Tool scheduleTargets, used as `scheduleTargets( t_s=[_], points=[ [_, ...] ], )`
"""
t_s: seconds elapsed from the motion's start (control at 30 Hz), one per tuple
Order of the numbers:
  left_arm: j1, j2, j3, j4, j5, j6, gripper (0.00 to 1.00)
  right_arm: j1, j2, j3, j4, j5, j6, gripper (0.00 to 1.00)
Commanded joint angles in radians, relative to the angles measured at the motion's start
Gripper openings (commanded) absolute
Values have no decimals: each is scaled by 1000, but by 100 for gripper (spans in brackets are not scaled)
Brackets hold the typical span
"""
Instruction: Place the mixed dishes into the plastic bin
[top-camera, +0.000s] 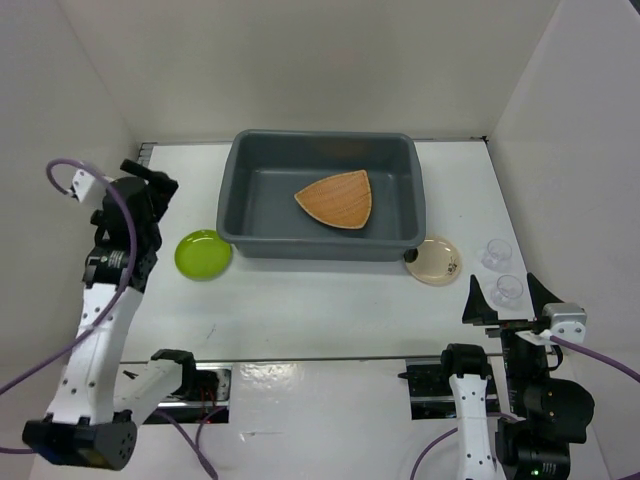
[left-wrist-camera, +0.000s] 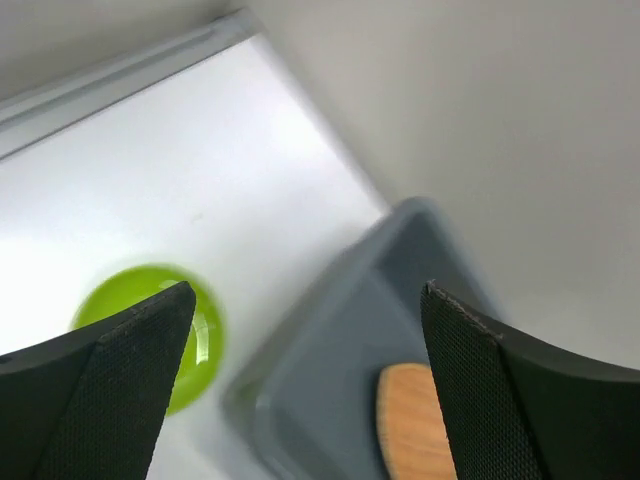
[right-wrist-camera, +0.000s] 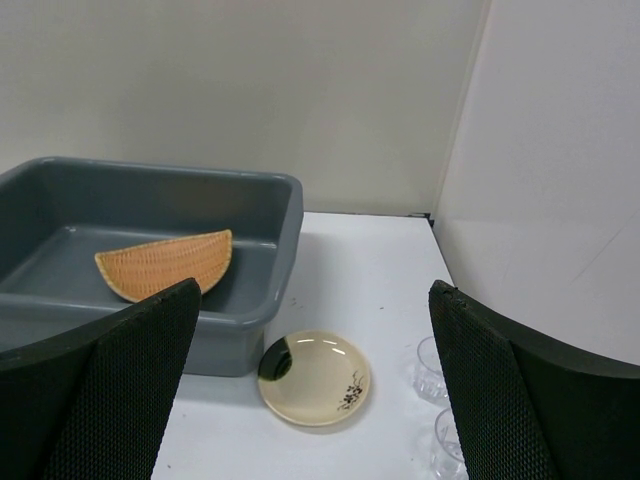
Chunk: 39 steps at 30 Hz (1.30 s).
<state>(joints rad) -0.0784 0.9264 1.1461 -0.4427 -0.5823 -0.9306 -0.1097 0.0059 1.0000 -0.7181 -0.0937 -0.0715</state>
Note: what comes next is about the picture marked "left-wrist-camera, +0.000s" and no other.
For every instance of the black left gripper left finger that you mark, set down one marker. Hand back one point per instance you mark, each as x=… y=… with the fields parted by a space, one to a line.
x=90 y=404

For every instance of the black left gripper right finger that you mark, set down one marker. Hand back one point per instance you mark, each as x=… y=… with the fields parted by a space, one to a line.
x=516 y=407

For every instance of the green round plate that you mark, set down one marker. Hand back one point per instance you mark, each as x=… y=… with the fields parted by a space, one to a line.
x=205 y=346

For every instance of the aluminium table rail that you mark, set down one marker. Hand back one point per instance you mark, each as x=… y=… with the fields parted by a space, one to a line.
x=37 y=114

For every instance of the grey plastic bin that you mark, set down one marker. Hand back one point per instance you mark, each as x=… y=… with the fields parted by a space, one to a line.
x=306 y=402

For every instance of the woven bamboo fan plate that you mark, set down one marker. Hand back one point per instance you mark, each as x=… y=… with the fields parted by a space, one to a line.
x=410 y=426

